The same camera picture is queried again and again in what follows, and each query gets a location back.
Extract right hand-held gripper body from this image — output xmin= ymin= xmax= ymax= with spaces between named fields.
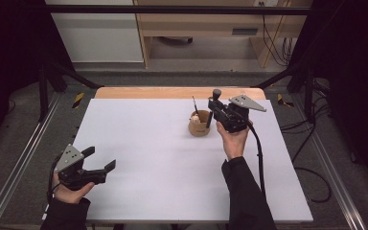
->
xmin=214 ymin=94 xmax=267 ymax=134

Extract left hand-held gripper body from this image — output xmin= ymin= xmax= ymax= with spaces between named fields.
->
xmin=55 ymin=143 xmax=108 ymax=192

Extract thin black brush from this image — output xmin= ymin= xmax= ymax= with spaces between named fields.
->
xmin=191 ymin=95 xmax=200 ymax=117

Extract tan brush holder cup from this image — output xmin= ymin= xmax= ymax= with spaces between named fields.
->
xmin=187 ymin=109 xmax=211 ymax=138

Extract person's left hand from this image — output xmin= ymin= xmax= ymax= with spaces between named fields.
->
xmin=51 ymin=172 xmax=95 ymax=205

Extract person's right hand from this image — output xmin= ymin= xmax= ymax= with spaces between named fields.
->
xmin=216 ymin=120 xmax=254 ymax=161

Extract white table sheet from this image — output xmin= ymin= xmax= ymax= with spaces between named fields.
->
xmin=41 ymin=98 xmax=314 ymax=223

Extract yellow-black floor marker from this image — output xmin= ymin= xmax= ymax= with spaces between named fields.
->
xmin=72 ymin=92 xmax=85 ymax=109
xmin=276 ymin=93 xmax=295 ymax=108

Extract beige wooden desk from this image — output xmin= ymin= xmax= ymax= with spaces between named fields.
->
xmin=133 ymin=0 xmax=314 ymax=69

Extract white cabinet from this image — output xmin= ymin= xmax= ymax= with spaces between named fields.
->
xmin=44 ymin=0 xmax=145 ymax=63

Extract dark curtain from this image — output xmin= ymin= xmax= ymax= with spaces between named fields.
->
xmin=0 ymin=0 xmax=75 ymax=154
xmin=288 ymin=0 xmax=368 ymax=196

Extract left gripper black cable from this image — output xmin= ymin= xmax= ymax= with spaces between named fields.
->
xmin=46 ymin=152 xmax=65 ymax=203

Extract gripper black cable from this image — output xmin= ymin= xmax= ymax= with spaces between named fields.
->
xmin=46 ymin=152 xmax=65 ymax=203
xmin=247 ymin=123 xmax=266 ymax=196

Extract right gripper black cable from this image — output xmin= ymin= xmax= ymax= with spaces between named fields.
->
xmin=247 ymin=123 xmax=266 ymax=196

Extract metal floor rail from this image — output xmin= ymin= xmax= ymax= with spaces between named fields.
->
xmin=0 ymin=94 xmax=63 ymax=230
xmin=291 ymin=95 xmax=368 ymax=230

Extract black frame stand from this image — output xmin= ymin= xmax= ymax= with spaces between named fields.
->
xmin=37 ymin=60 xmax=104 ymax=123
xmin=252 ymin=63 xmax=317 ymax=124

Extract black floor cables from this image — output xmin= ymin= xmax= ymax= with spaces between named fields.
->
xmin=281 ymin=95 xmax=334 ymax=204

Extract black desk cables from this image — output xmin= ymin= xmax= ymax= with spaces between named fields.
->
xmin=260 ymin=1 xmax=296 ymax=67

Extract black frame crossbar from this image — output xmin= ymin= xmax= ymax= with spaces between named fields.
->
xmin=44 ymin=4 xmax=314 ymax=16

